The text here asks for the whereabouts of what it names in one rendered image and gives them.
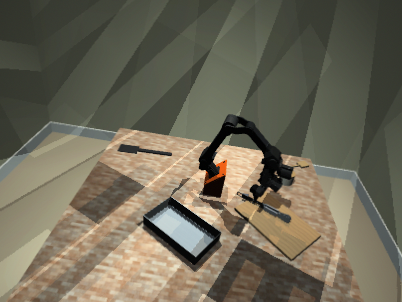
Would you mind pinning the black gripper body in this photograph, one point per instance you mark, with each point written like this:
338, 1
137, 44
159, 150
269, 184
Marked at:
258, 190

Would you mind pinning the grey cylinder with tan top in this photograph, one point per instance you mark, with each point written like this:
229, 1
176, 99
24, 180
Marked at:
287, 182

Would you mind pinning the black spatula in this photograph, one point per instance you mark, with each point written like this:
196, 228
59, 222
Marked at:
134, 149

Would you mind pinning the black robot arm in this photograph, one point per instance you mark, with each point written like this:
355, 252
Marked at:
272, 160

